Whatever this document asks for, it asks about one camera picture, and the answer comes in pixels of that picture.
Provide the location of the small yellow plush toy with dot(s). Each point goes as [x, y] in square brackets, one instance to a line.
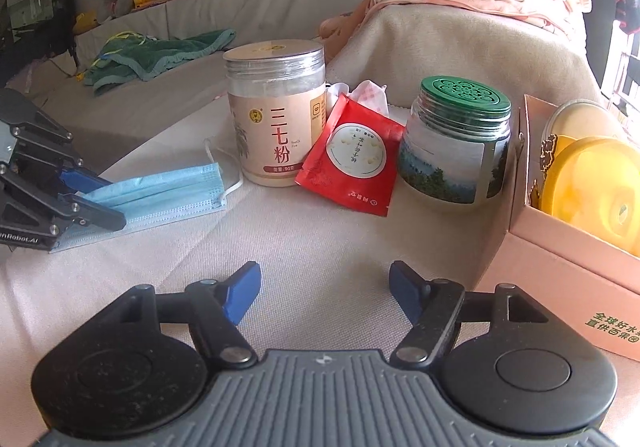
[85, 22]

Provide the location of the black glass cabinet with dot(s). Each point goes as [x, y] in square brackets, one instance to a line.
[35, 17]

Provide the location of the red snack packet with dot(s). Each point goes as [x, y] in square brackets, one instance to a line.
[350, 162]

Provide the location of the green towel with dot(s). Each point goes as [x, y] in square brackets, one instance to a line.
[150, 57]

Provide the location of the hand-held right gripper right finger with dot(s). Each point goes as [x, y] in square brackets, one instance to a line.
[407, 294]

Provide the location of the yellow collapsible silicone cup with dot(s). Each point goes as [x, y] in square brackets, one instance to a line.
[590, 187]

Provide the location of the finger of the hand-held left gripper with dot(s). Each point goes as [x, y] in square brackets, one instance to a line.
[82, 179]
[95, 216]

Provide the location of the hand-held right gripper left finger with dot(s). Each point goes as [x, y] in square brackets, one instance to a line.
[242, 294]

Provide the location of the clear jar silver lid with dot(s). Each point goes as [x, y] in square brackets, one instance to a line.
[275, 127]

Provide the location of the beige covered sofa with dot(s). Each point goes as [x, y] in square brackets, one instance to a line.
[425, 42]

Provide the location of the glass jar green lid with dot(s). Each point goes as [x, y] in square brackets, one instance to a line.
[450, 162]

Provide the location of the blue face mask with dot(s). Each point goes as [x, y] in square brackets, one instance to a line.
[165, 197]

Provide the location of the pink cardboard box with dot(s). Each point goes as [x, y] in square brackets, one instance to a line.
[550, 287]

